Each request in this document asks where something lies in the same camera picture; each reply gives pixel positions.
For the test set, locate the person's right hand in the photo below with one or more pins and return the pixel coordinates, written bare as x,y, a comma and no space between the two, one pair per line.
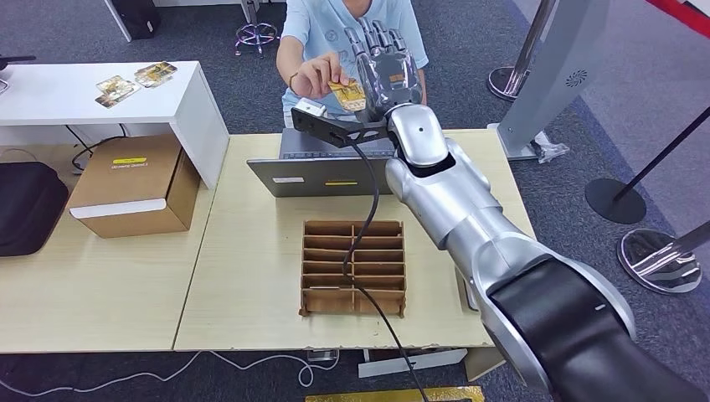
316,77

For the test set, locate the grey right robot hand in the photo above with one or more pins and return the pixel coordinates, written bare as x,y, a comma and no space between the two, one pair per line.
388,77

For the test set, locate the yellow autumn-tree hotel card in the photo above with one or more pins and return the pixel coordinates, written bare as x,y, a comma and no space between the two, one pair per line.
348,95

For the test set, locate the grey card reader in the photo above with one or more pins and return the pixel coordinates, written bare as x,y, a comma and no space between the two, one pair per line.
471,297

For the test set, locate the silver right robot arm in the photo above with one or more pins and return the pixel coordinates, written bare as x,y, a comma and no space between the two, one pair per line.
471,211

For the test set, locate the person's right forearm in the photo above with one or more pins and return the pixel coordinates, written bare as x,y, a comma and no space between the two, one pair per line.
285,61

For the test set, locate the person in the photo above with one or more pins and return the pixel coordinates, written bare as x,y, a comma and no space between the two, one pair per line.
316,28

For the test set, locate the wooden slotted card organizer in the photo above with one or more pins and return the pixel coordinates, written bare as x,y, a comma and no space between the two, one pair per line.
327,302

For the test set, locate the chrome stool base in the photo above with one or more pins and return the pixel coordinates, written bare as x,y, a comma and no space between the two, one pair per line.
256,33

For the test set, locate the grey laptop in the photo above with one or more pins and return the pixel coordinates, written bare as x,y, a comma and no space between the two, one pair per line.
310,177

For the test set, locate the silver kiosk stand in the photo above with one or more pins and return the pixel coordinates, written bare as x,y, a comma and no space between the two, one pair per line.
554,66

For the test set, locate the crumpled clear plastic bag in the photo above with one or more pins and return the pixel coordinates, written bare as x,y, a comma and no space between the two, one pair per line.
549,150

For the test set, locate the black floor cabinet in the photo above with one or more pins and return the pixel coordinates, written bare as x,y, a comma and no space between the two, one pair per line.
136,16

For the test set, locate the brown cardboard box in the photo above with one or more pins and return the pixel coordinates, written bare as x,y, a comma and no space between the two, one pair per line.
127,188

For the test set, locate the black stanchion with round base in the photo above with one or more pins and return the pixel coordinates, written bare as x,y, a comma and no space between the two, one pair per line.
615,201

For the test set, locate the white side desk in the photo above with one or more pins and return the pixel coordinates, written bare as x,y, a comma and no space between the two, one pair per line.
55,105

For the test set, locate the grey power adapter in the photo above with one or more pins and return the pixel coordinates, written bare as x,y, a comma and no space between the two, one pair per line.
322,355

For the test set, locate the red barrier belt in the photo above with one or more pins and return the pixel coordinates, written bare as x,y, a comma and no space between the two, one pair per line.
682,14

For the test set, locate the wooden desk leg panel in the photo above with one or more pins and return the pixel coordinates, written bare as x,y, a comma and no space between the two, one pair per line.
482,363

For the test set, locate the black soft case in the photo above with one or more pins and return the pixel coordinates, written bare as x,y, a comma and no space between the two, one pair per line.
28,211

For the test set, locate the chrome stanchion with mirror base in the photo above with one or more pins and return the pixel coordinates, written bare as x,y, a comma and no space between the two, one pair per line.
660,266

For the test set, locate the chrome stanchion post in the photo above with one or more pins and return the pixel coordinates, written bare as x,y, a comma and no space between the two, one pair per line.
507,86

